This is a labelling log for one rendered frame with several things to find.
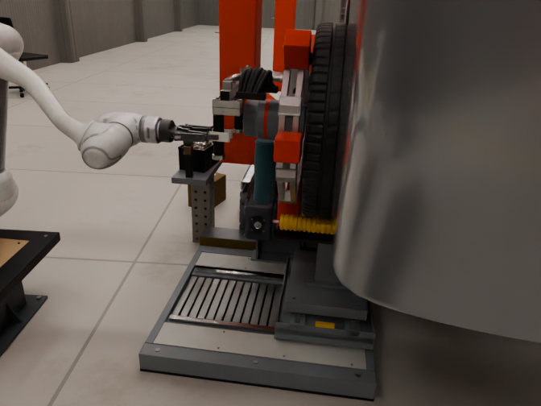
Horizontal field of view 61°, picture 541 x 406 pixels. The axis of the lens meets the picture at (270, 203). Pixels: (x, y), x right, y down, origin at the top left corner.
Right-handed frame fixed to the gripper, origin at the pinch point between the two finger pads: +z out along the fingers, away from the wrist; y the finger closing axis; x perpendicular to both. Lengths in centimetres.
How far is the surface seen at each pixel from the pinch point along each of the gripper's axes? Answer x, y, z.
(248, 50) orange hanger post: 21, -60, -2
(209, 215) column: -66, -73, -23
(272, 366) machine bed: -75, 21, 23
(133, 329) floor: -83, 2, -36
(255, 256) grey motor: -74, -50, 5
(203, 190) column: -52, -73, -27
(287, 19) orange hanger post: 26, -253, -5
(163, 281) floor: -83, -33, -36
